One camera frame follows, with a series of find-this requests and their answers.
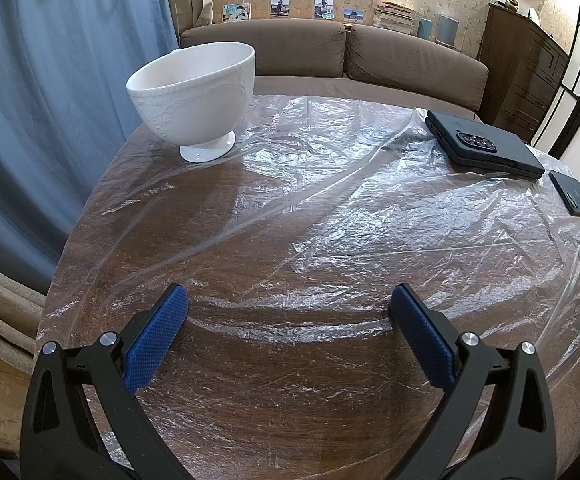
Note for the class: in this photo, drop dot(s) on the brown sofa back cushion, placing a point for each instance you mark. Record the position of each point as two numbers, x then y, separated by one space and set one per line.
290 47
409 65

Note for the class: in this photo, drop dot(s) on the blue smartphone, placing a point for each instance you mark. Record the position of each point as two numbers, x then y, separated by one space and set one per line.
572 192

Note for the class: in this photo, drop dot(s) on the white footed bowl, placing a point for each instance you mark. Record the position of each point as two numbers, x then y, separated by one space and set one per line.
190 95

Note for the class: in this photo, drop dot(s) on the light blue framed photo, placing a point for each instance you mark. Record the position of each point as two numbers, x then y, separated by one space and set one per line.
237 12

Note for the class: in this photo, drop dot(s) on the standing person photo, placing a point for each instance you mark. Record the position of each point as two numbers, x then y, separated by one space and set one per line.
281 7

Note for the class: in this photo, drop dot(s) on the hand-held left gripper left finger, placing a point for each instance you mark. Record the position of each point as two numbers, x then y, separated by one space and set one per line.
157 340

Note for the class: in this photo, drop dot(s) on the stack of books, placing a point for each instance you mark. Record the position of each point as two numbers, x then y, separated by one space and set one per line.
394 19

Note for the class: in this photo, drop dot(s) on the building photo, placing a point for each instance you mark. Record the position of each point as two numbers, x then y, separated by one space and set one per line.
354 15

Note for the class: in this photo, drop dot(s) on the dark wooden cabinet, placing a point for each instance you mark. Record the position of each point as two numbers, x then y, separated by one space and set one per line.
524 75

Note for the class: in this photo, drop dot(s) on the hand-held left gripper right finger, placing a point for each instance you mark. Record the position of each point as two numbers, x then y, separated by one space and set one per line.
424 340

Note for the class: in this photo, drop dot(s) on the clear plastic table cover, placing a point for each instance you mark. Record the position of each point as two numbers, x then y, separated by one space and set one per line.
320 210

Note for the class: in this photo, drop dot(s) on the small cabinet ornament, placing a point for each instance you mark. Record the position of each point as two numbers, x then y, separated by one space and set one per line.
510 4

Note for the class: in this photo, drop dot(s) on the brown sofa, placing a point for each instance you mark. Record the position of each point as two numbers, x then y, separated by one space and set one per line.
369 85

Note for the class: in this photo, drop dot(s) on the white round plate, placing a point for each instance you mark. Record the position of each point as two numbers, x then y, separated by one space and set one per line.
534 14

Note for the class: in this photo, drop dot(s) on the seated person photo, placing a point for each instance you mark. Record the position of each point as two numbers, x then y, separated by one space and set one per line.
324 8

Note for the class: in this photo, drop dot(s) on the blue curtain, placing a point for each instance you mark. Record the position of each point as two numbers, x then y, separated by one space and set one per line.
45 110

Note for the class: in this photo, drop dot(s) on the dark cased phone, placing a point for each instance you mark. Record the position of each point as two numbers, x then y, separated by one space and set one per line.
484 150

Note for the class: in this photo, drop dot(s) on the small teal box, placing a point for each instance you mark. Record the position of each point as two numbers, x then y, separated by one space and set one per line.
424 29

